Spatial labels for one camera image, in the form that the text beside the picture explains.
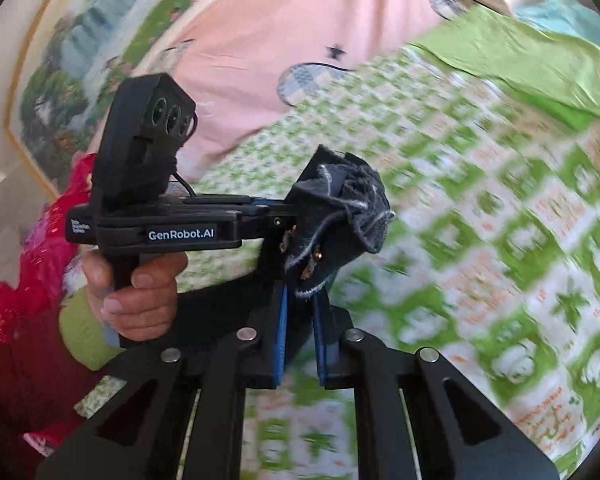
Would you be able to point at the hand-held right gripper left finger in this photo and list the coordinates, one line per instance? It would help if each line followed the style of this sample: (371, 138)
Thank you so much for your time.
(280, 340)

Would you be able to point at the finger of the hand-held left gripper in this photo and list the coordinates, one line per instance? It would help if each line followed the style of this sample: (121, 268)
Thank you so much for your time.
(265, 225)
(230, 200)

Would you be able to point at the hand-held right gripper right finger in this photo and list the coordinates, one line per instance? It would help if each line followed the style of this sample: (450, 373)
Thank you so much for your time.
(321, 345)

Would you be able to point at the dark pants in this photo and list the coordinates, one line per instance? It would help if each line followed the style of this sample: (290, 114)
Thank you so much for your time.
(340, 195)

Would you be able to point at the person's left hand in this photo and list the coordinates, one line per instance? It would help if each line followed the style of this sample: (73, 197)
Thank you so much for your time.
(145, 305)

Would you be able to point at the pink printed blanket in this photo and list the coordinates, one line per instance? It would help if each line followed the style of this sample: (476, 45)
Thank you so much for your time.
(280, 25)

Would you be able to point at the green patterned bedsheet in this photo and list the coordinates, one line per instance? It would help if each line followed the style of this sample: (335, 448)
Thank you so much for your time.
(480, 210)

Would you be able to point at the red cloth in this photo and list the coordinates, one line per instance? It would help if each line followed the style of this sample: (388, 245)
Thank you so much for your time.
(20, 355)

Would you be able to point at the plain green cloth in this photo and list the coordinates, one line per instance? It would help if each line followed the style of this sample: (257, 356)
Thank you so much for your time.
(530, 60)

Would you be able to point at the teal cloth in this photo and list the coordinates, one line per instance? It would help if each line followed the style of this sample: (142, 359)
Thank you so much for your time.
(570, 15)

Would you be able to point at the landscape wall poster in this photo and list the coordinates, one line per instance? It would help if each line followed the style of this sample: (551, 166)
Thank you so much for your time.
(65, 65)

